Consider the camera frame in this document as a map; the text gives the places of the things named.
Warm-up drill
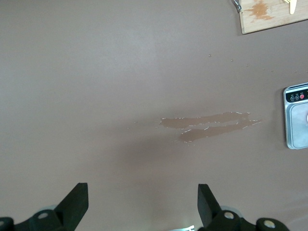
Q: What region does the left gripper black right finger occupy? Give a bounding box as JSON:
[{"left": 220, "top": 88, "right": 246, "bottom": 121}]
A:
[{"left": 197, "top": 184, "right": 289, "bottom": 231}]

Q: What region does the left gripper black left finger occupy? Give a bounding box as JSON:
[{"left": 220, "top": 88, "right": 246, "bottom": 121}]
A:
[{"left": 0, "top": 182, "right": 89, "bottom": 231}]

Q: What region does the long brown sauce spill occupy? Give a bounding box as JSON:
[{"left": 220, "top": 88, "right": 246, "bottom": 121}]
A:
[{"left": 158, "top": 111, "right": 263, "bottom": 143}]

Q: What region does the silver digital kitchen scale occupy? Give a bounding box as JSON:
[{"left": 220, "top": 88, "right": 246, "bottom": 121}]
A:
[{"left": 283, "top": 82, "right": 308, "bottom": 150}]

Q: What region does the wooden cutting board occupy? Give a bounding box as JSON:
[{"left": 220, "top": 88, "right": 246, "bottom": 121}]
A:
[{"left": 231, "top": 0, "right": 308, "bottom": 35}]

